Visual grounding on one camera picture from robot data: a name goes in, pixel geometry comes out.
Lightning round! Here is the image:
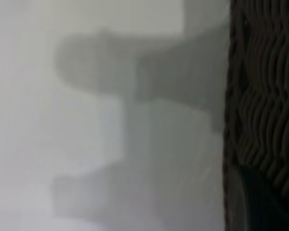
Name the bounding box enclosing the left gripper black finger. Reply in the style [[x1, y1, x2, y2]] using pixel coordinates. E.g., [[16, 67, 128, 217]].
[[240, 165, 289, 231]]

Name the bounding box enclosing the black woven wicker basket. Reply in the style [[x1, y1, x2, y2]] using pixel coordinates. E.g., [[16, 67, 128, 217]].
[[222, 0, 289, 231]]

